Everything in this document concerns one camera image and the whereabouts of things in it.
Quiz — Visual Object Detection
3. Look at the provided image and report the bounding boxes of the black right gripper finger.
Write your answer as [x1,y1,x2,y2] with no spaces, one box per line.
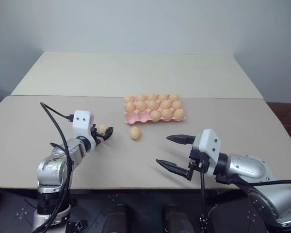
[155,159,194,181]
[166,133,197,146]

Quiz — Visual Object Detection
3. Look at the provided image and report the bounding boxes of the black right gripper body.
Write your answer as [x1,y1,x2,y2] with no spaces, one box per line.
[188,142,211,173]

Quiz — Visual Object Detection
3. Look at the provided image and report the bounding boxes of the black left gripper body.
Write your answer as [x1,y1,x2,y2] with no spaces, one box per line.
[90,131,106,147]

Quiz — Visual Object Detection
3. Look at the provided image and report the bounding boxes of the pink egg carton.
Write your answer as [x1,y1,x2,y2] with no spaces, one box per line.
[124,94,186,125]

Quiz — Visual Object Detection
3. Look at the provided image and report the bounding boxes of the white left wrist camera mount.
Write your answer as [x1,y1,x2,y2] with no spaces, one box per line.
[72,110,95,146]

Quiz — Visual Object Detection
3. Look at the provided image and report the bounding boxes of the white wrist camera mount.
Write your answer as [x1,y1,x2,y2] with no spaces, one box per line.
[192,128,222,177]
[72,110,95,146]

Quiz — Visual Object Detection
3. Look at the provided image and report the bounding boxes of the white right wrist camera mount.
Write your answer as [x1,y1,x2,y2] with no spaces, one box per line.
[192,128,222,177]

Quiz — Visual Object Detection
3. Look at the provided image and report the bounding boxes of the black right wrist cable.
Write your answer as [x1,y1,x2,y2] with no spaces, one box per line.
[199,169,207,228]

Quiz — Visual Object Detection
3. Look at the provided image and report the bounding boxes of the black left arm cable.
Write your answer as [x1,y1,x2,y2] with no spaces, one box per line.
[32,101,75,233]

